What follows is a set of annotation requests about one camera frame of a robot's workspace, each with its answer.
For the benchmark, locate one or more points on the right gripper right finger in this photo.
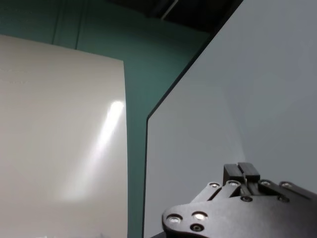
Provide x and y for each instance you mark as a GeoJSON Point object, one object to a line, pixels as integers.
{"type": "Point", "coordinates": [251, 172]}

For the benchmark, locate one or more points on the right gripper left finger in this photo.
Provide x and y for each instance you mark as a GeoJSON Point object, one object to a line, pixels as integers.
{"type": "Point", "coordinates": [230, 173]}

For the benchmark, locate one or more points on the white glossy board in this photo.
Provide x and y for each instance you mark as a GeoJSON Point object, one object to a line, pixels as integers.
{"type": "Point", "coordinates": [62, 124]}

